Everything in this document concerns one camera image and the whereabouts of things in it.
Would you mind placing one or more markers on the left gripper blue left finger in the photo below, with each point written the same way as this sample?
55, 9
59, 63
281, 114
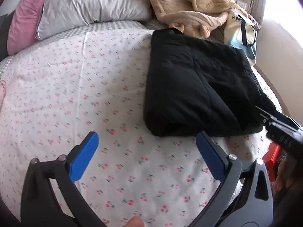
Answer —
39, 205

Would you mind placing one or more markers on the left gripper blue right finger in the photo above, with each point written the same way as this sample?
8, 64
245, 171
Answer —
244, 196

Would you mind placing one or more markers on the black quilted jacket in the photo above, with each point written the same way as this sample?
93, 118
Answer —
195, 85

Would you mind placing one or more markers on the person's right hand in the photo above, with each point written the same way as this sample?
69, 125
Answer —
283, 181

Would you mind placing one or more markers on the person's left hand thumb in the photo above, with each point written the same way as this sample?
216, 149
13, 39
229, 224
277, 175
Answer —
136, 221

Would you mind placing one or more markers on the red object beside bed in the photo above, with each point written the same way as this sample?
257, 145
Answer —
272, 159

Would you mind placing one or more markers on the cream tote bag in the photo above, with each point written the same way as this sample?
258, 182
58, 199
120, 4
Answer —
240, 33

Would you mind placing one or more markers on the cherry print bed sheet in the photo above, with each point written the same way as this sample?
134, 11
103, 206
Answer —
94, 80

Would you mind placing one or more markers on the beige fleece robe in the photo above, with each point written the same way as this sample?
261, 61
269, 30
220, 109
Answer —
196, 18

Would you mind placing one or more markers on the pink velvet pillow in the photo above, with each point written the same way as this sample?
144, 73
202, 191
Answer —
23, 28

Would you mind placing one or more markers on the white grey pillow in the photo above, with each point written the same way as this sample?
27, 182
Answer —
62, 15

